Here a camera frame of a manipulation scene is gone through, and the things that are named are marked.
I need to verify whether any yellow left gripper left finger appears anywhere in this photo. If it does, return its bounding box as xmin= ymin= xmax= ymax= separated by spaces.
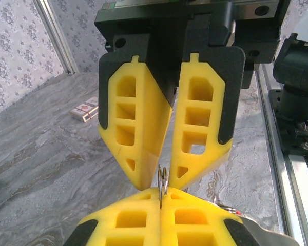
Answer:
xmin=64 ymin=188 xmax=162 ymax=246

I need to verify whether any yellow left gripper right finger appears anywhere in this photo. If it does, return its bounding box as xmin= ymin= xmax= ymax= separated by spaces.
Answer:
xmin=161 ymin=188 xmax=257 ymax=246

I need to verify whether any playing card box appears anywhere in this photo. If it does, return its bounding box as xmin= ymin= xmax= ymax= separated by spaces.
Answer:
xmin=69 ymin=96 xmax=100 ymax=123

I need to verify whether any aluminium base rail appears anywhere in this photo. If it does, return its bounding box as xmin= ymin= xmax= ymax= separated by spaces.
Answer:
xmin=255 ymin=64 xmax=308 ymax=246

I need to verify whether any aluminium frame post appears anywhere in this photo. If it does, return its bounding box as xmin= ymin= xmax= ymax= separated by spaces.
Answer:
xmin=33 ymin=0 xmax=79 ymax=75

